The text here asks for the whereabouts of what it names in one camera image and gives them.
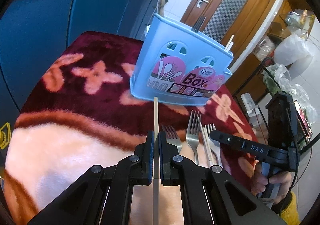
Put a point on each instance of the right hand on grip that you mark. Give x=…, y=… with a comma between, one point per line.
x=259, y=182

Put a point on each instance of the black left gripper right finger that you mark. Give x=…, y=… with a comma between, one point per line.
x=169, y=174

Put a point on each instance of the white chopstick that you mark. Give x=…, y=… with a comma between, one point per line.
x=229, y=43

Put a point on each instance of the light blue utensil holder box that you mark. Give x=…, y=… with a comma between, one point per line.
x=179, y=65

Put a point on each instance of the red floral plush blanket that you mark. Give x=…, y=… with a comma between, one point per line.
x=82, y=113

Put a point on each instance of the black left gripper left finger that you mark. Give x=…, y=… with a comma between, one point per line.
x=142, y=171

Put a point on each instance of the blue kitchen base cabinet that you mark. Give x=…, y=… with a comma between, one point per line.
x=34, y=33

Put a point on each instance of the white plastic bag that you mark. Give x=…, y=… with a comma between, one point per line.
x=291, y=49

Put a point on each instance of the steel table knife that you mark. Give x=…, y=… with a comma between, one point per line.
x=172, y=137

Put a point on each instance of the glass side table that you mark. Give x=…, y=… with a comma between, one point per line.
x=277, y=78

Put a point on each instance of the beige chopstick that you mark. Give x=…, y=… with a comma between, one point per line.
x=206, y=145
x=156, y=181

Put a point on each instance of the brown wooden door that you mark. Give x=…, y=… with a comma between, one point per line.
x=224, y=18

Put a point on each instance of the silver door handle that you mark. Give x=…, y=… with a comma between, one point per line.
x=200, y=2

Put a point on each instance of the steel fork on blanket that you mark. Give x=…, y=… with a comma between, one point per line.
x=192, y=133

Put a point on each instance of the wooden shelf unit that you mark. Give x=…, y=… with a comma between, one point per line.
x=293, y=15

